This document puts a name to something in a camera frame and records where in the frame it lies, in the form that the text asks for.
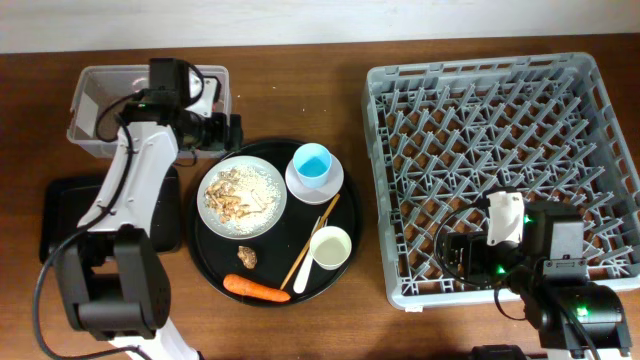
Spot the light blue plastic cup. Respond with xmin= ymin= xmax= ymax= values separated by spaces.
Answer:
xmin=293 ymin=143 xmax=332 ymax=189

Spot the pink bowl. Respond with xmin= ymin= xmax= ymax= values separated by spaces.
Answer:
xmin=285 ymin=155 xmax=345 ymax=205

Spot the cream paper cup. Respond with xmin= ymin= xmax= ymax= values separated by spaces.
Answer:
xmin=309 ymin=226 xmax=352 ymax=270

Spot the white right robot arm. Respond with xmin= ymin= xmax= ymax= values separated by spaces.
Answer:
xmin=434 ymin=197 xmax=632 ymax=359

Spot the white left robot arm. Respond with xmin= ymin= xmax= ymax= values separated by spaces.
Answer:
xmin=43 ymin=58 xmax=243 ymax=359

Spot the grey dishwasher rack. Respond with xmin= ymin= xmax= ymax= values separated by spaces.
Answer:
xmin=362 ymin=53 xmax=639 ymax=312

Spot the grey plate with food scraps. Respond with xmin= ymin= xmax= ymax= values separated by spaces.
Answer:
xmin=196 ymin=155 xmax=287 ymax=240

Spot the clear plastic bin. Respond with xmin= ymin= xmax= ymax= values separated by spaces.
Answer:
xmin=66 ymin=65 xmax=232 ymax=158

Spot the wooden chopstick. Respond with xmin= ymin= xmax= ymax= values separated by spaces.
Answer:
xmin=279 ymin=193 xmax=340 ymax=290

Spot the brown walnut piece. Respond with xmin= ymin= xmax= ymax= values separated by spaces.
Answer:
xmin=237 ymin=246 xmax=257 ymax=270

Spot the black rectangular tray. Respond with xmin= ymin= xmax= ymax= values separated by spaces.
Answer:
xmin=39 ymin=167 xmax=182 ymax=263

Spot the orange carrot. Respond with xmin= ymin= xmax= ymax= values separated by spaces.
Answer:
xmin=223 ymin=274 xmax=291 ymax=303

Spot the white plastic fork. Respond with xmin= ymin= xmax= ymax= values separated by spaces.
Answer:
xmin=292 ymin=215 xmax=329 ymax=295

